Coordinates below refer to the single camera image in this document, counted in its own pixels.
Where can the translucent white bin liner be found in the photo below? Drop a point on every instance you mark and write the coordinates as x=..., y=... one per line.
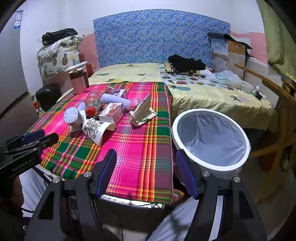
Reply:
x=212, y=139

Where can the white plastic bag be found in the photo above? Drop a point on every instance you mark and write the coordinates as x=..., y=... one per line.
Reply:
x=225, y=78

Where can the pink strawberry carton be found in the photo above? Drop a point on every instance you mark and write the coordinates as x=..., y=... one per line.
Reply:
x=111, y=112

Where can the white chest cabinet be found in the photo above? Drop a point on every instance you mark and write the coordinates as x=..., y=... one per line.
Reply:
x=259, y=69

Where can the small green bottle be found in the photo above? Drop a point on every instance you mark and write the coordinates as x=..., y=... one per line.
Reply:
x=256, y=90

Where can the black folded clothes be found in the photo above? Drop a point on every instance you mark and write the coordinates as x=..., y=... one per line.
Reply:
x=57, y=34

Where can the white bowl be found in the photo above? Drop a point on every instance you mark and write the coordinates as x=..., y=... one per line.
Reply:
x=247, y=87

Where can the pink green plaid tablecloth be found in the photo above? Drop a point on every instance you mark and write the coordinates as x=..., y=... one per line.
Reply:
x=138, y=150

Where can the green curtain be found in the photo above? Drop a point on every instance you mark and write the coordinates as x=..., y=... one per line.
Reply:
x=277, y=34

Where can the printed cardboard box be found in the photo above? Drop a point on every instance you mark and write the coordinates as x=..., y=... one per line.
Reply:
x=219, y=55

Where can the yellow pineapple bedding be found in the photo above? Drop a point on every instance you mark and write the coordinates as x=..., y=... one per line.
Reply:
x=208, y=104

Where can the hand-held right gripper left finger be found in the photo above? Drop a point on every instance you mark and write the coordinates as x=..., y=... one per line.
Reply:
x=107, y=172

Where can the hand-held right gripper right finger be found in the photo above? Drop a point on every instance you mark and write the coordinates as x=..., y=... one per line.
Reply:
x=186, y=176

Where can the blue white sticker label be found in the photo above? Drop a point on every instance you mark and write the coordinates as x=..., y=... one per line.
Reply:
x=18, y=19

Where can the grey refrigerator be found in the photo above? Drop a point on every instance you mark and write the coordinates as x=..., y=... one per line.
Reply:
x=11, y=69

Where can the small black object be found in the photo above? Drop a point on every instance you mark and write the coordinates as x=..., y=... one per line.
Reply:
x=262, y=96

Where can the white paper cup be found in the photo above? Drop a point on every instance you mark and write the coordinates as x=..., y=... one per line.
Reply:
x=71, y=115

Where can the white fruit print cloth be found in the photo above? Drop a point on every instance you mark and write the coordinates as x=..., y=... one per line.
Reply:
x=185, y=80

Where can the small white foam net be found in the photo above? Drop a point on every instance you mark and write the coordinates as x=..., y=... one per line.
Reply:
x=82, y=107

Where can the purple milk carton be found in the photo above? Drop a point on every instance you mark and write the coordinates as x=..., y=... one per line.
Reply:
x=120, y=92

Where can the black bag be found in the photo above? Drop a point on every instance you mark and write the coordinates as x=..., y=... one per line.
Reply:
x=47, y=95

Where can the black crumpled clothes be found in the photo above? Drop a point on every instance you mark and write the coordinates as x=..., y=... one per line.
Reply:
x=185, y=61

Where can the table with metal rim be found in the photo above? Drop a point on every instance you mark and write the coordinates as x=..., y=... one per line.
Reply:
x=129, y=202

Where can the clear bottle with red cap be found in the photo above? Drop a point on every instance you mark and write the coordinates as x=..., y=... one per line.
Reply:
x=94, y=99

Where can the pink storage bin white lid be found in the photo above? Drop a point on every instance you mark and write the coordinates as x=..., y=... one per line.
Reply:
x=76, y=66

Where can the clear cup with red scraps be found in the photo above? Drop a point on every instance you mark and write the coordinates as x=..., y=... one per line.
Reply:
x=135, y=104

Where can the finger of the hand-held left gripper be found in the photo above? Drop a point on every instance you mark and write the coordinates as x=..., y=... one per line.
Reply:
x=48, y=140
x=33, y=135

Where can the pineapple print folded quilt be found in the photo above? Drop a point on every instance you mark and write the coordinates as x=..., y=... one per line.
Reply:
x=62, y=58

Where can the red packet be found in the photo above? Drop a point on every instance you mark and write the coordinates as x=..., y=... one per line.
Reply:
x=37, y=106

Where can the brown polka dot cloth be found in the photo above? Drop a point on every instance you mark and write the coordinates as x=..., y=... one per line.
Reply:
x=175, y=69

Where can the long white foam net sleeve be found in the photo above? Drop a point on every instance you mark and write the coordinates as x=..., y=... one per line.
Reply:
x=115, y=100

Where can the pink mug with brown lid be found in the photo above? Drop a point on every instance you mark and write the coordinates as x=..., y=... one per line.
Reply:
x=79, y=87

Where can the white round trash bin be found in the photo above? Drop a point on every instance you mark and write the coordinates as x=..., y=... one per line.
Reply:
x=175, y=139

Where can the beige paper bag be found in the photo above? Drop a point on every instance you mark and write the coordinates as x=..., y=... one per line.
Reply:
x=141, y=113

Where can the patterned paper cup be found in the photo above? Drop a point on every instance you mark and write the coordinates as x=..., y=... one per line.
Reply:
x=94, y=129

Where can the person's light trousers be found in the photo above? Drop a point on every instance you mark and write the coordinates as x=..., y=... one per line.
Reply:
x=171, y=222

